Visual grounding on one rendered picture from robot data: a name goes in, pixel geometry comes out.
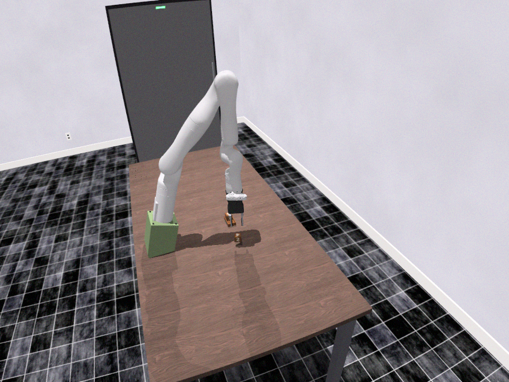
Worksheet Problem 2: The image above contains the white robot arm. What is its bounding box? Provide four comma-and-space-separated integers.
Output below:
153, 70, 243, 223

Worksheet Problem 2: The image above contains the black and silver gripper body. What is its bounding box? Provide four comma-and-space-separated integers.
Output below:
225, 181, 247, 214

